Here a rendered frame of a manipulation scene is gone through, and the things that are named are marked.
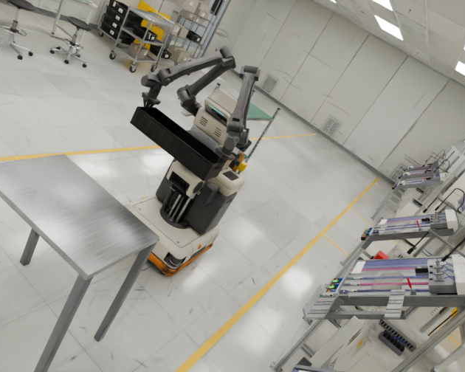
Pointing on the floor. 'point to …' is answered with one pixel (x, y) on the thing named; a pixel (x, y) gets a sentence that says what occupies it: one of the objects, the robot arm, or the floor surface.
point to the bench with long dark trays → (57, 21)
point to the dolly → (111, 24)
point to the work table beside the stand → (72, 229)
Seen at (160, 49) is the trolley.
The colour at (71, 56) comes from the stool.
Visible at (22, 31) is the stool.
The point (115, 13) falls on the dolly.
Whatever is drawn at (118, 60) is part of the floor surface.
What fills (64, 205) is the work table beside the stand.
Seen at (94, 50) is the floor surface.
